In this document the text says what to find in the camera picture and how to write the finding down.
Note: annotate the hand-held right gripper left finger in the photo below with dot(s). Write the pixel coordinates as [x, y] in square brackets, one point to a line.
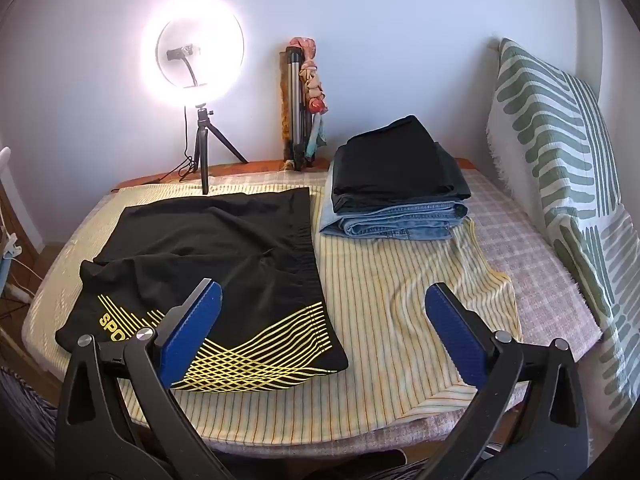
[192, 332]

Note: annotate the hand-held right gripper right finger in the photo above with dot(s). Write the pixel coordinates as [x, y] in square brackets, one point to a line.
[452, 332]

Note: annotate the black pants with yellow print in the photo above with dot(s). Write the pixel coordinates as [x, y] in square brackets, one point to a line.
[225, 240]

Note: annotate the yellow striped cloth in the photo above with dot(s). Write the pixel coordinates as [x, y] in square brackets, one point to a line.
[390, 300]

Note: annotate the folded blue jeans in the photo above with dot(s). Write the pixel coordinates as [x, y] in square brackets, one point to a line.
[400, 220]

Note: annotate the folded light blue garment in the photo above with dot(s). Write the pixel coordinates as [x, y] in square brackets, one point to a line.
[330, 215]

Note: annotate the black mini tripod stand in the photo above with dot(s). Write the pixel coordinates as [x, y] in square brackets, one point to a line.
[204, 160]

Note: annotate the stack of folded dark clothes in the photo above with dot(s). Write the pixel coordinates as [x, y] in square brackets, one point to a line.
[395, 160]

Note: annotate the striped dark cloth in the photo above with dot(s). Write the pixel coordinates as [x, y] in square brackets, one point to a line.
[25, 410]

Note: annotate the green patterned white throw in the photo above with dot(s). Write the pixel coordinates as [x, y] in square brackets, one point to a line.
[550, 135]

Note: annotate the folded silver tripod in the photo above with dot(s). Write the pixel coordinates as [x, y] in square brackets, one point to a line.
[296, 110]

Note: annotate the folded tripod with cloth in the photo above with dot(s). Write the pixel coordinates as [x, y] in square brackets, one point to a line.
[315, 90]

